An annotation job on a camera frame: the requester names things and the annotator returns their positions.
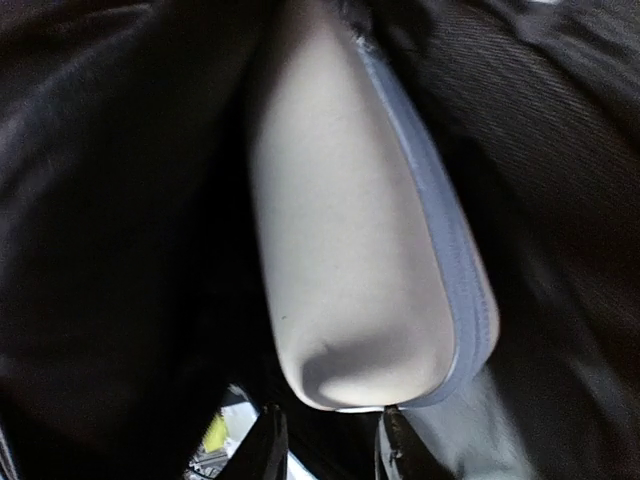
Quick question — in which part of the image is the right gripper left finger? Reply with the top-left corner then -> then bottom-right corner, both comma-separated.
234,403 -> 289,480

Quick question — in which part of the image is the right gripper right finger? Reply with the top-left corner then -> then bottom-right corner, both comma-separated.
374,406 -> 450,480

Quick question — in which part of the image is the black student backpack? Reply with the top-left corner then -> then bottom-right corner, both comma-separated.
1,1 -> 639,479

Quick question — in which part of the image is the beige glasses case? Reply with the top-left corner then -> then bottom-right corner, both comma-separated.
249,8 -> 499,411

